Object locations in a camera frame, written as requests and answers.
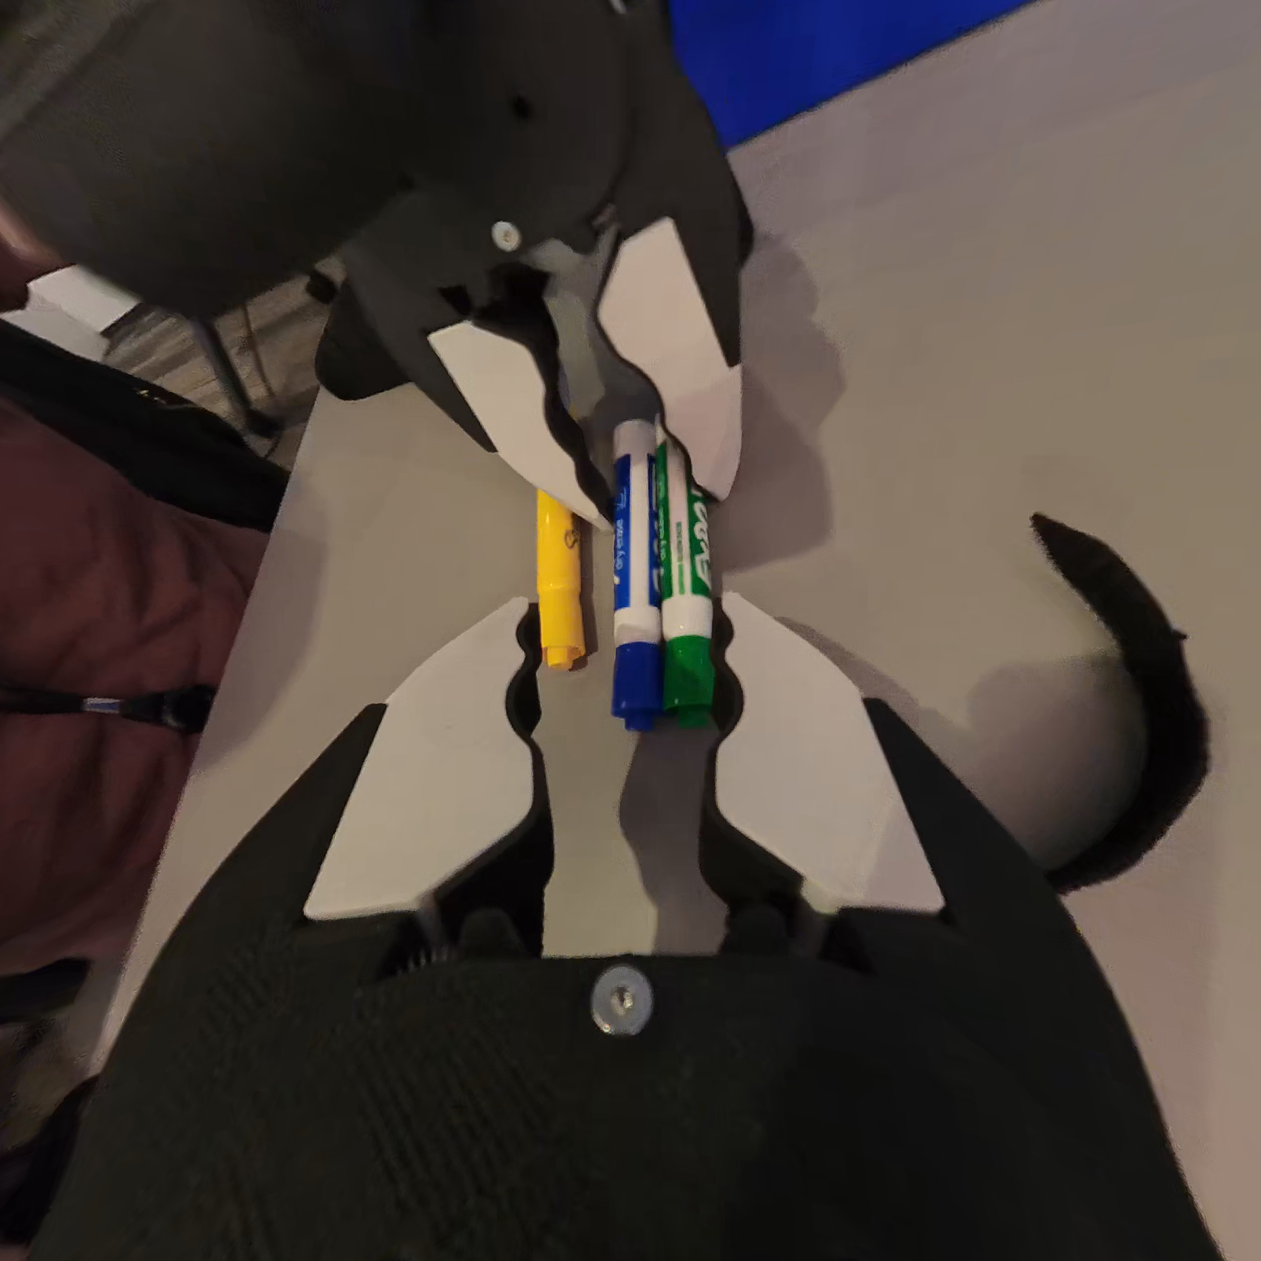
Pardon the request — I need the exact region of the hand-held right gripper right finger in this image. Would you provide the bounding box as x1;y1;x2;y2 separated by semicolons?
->
698;592;947;925

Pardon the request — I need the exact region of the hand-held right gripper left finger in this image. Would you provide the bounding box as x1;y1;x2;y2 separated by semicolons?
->
303;596;555;925

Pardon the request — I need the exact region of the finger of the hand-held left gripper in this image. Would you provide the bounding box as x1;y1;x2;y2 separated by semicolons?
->
596;216;744;505
426;284;618;533

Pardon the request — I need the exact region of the yellow highlighter marker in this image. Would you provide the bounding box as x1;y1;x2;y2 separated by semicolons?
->
536;490;588;673

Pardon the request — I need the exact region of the blue capped marker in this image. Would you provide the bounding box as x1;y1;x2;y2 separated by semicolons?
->
611;419;663;733

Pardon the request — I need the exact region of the green marker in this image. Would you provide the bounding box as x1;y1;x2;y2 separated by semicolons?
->
653;438;722;731

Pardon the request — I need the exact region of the blue plastic bin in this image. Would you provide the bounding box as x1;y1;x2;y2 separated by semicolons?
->
669;0;1035;149

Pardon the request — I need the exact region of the black hook-and-loop strap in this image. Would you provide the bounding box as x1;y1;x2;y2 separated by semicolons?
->
1029;512;1211;893

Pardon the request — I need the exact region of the black chair armrest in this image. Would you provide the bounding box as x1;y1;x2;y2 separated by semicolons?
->
0;320;289;533

